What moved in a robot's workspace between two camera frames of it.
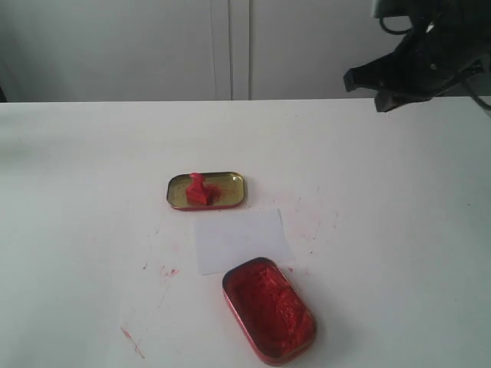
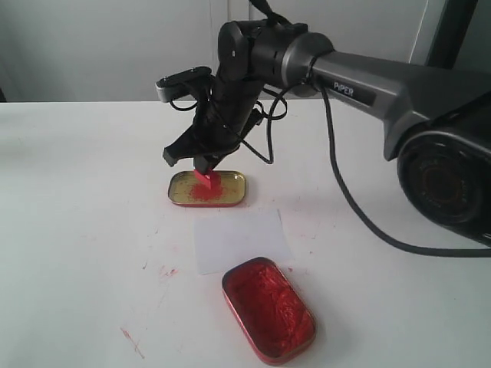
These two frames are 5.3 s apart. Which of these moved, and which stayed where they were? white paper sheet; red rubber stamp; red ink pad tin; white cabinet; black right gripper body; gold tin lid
Moved: black right gripper body; red rubber stamp
Stayed: red ink pad tin; gold tin lid; white paper sheet; white cabinet
